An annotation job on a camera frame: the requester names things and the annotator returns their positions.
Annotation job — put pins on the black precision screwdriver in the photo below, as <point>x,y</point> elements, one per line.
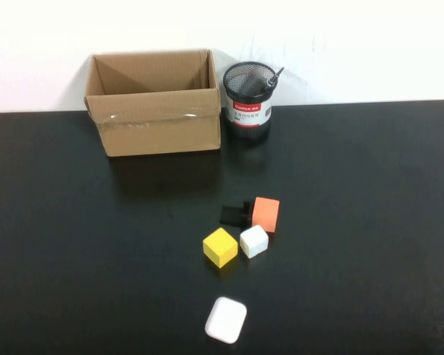
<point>271,80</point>

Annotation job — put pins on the black block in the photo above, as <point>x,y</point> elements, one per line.
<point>229,215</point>

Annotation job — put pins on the orange block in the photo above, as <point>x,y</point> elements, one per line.
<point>267,213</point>

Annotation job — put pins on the yellow block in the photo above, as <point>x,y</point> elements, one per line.
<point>219,245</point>

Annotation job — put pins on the black mesh pen holder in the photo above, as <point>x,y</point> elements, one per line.
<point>248,114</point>

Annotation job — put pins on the white block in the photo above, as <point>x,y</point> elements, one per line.
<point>254,241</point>

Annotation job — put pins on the open cardboard box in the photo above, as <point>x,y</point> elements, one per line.
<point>163,129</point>

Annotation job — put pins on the white earbuds case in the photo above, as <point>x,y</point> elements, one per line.
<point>225,320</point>

